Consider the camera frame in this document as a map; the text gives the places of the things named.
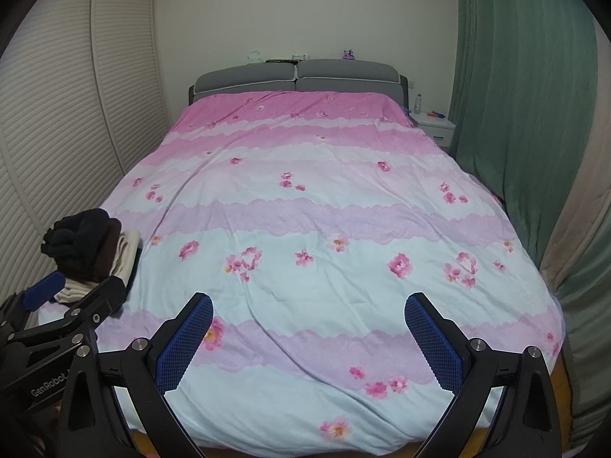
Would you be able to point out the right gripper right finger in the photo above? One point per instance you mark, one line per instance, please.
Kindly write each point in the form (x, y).
(526, 420)

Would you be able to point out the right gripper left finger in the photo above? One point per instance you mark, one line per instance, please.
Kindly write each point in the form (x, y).
(92, 423)

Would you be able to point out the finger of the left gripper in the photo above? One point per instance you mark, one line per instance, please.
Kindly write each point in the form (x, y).
(17, 308)
(93, 309)

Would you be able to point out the black pants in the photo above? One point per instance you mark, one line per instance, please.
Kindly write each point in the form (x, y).
(73, 242)

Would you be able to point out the cream folded garment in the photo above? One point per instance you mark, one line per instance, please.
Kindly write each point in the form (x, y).
(124, 263)

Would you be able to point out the white louvered wardrobe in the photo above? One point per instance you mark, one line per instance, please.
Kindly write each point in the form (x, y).
(81, 105)

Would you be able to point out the pink floral bed cover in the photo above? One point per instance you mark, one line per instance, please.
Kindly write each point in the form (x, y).
(309, 218)

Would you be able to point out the beige curtain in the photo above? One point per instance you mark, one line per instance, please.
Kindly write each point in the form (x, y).
(581, 217)

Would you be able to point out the white nightstand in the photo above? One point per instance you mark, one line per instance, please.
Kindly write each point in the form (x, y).
(440, 130)

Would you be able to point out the clear plastic bottle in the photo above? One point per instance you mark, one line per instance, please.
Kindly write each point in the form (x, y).
(418, 104)

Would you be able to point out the grey padded headboard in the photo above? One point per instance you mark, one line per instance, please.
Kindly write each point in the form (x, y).
(334, 75)

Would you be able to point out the purple toy on headboard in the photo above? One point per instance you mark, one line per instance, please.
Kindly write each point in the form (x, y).
(349, 54)

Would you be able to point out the green curtain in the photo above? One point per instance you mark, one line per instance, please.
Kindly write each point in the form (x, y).
(532, 102)

